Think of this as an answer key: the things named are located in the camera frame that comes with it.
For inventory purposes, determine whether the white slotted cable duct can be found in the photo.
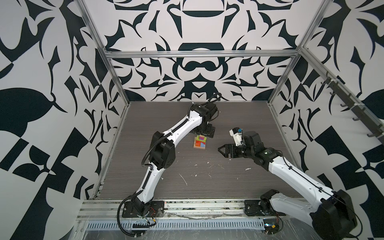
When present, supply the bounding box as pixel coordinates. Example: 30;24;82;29
85;218;266;232

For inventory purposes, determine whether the grey wall hook rack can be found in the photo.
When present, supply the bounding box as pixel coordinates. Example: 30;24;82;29
320;72;384;143

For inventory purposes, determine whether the aluminium mounting rail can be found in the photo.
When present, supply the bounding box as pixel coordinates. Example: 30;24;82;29
76;196;332;221

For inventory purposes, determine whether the black corrugated cable hose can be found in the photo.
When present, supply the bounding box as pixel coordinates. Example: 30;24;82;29
116;191;151;238

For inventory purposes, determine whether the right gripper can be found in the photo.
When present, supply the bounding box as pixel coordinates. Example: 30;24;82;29
217;143;255;160

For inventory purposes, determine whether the aluminium cage frame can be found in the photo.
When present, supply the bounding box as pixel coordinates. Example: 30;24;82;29
81;1;384;208

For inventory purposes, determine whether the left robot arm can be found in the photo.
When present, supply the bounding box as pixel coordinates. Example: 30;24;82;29
132;93;222;215

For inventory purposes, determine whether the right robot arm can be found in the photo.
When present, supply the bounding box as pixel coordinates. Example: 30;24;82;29
218;128;360;240

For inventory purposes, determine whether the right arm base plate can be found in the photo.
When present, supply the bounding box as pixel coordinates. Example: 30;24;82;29
244;200;286;217

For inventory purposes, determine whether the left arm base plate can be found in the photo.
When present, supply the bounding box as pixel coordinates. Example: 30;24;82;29
122;201;165;218

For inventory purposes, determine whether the green lit controller board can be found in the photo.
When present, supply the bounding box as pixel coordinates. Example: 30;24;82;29
263;219;284;235

